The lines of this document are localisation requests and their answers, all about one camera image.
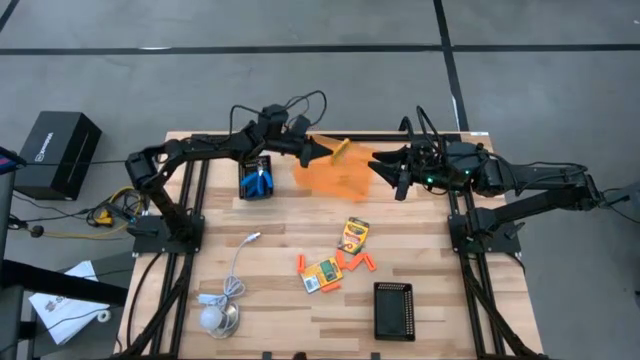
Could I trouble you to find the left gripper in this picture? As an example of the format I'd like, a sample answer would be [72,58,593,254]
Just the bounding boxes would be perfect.
[269,130,335,169]

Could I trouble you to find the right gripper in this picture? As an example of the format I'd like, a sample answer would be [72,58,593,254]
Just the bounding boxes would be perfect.
[368,140,479,202]

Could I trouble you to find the blue-handled pliers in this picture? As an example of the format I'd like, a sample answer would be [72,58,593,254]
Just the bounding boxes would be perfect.
[240,167,274,197]

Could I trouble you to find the orange translucent plastic bin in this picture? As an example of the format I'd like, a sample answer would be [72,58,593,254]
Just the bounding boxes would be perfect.
[293,133,380,203]

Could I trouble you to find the black slotted plastic basket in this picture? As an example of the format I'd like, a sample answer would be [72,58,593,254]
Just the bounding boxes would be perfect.
[373,281,417,343]
[238,154,275,201]

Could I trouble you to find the white bulb lamp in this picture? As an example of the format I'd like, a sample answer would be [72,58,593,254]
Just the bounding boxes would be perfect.
[198,293,241,340]

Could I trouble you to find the black cardboard box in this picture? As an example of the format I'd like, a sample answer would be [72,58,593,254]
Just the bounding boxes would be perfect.
[13,110,103,201]

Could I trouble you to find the black metal stand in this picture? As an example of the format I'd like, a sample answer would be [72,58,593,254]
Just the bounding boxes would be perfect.
[0,169,129,360]

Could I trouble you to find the white paper sheets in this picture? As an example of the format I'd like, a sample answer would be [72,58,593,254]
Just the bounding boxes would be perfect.
[28,259,112,346]

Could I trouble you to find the blue-topped black device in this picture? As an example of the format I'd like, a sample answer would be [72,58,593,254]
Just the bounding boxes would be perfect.
[0,146,27,176]

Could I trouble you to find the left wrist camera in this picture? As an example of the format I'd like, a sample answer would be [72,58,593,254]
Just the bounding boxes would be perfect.
[291,113,312,137]

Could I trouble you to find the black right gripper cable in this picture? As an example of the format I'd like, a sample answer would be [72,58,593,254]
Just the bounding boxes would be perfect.
[398,104,449,151]

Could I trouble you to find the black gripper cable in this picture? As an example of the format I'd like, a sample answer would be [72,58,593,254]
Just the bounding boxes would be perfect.
[228,89,329,139]
[398,104,449,151]

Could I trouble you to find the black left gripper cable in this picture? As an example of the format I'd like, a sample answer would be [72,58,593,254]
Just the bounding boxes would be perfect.
[228,89,329,139]

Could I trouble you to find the white USB cable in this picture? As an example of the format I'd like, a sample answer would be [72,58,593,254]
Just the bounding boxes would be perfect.
[198,231,263,340]

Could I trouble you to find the yellow cable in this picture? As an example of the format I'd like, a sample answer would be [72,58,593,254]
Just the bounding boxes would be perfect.
[57,185,147,240]

